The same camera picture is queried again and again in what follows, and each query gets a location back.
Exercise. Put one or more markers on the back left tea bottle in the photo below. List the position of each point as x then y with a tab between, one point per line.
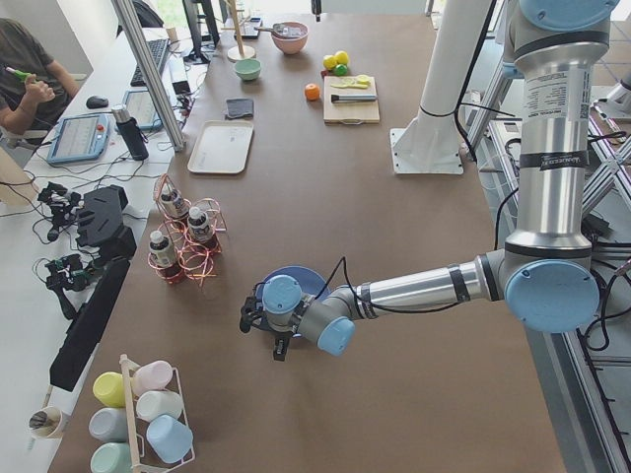
173	204

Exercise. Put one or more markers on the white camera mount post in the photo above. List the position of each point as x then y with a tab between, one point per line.
429	143

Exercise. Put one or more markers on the metal ice scoop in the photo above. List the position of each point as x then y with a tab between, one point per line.
281	28

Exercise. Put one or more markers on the light blue cup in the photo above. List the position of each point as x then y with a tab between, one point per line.
170	438

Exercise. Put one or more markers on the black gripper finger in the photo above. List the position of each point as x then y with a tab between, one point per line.
281	345

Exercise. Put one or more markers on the cream rabbit tray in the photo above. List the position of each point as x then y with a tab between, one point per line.
221	147

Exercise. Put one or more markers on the green lime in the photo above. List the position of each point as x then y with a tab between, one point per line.
340	70

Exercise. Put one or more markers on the lower lemon slice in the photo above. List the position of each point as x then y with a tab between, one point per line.
348	82

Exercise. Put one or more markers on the seated person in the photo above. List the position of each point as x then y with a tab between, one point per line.
35	87

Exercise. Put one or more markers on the wooden cutting board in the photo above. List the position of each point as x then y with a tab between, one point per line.
351	113

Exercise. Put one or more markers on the lower yellow lemon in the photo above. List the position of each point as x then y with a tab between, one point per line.
329	62

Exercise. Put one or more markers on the orange mandarin fruit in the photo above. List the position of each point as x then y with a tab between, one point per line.
312	92

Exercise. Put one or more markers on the yellow cup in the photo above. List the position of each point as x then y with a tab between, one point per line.
109	390

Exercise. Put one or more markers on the black thermos bottle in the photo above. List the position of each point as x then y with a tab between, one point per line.
130	132

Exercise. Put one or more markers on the white cup rack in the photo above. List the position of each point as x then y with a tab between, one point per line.
143	456

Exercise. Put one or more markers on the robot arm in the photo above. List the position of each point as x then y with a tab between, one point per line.
542	272

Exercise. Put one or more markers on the front tea bottle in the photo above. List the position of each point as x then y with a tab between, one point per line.
163	258

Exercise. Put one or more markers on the blue round plate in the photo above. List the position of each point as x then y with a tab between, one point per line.
305	281

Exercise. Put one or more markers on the pink cup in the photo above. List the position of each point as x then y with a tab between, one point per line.
154	376

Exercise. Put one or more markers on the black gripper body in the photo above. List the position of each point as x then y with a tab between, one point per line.
279	347

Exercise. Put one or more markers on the black computer mouse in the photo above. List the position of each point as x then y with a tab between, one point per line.
95	102

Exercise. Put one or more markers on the back right tea bottle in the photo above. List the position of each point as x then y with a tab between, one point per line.
200	229

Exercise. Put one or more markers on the mint green bowl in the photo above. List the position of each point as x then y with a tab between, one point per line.
248	69

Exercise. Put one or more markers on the yellow plastic knife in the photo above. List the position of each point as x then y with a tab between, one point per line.
338	86

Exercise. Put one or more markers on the blue teach pendant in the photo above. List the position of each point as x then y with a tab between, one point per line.
140	106
79	138

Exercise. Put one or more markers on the tea bottle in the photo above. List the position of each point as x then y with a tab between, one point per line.
200	229
163	258
173	204

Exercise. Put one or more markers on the steel muddler black tip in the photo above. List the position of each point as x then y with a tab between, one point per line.
352	98

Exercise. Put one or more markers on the aluminium frame post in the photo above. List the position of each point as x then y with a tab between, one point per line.
128	19

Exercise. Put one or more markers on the copper wire bottle rack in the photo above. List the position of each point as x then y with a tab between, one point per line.
196	260

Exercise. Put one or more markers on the grey folded cloth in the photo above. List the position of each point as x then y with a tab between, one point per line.
239	108

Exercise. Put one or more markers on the lemon slice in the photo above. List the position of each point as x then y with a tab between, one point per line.
363	80
348	82

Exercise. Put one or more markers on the paper cup with pens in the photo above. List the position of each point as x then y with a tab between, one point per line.
47	423

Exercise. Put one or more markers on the upper lemon slice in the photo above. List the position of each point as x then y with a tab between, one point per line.
363	80

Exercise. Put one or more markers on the upper yellow lemon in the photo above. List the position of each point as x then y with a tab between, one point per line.
341	57

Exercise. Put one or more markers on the white cup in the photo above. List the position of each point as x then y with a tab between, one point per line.
155	403

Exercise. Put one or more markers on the grey cup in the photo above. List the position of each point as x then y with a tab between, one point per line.
109	425

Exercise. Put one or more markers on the mint green cup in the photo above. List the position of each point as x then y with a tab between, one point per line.
112	457

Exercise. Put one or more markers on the pink ice bowl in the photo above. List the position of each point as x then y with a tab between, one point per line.
293	38

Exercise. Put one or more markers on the wooden cup stand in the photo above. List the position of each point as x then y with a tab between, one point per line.
241	51

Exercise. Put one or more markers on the yellow lemon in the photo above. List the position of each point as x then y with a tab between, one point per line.
329	62
341	57

